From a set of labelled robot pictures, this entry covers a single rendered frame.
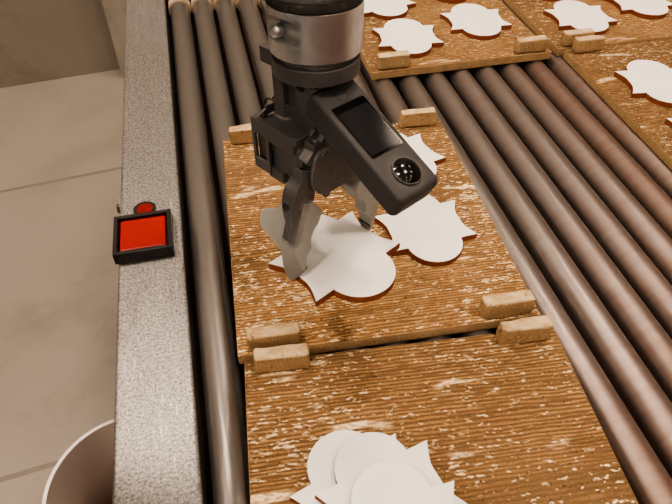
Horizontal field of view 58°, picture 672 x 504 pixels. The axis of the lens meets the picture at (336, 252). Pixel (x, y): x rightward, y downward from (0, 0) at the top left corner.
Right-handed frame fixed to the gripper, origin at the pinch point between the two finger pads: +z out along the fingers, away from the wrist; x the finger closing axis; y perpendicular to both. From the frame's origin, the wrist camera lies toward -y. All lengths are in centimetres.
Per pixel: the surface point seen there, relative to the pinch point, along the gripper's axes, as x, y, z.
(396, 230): -16.3, 5.5, 10.0
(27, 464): 33, 80, 103
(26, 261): 1, 149, 98
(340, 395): 5.5, -6.2, 12.5
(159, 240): 5.9, 27.2, 11.4
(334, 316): -1.2, 1.6, 11.8
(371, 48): -51, 43, 7
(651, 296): -33.1, -22.1, 14.2
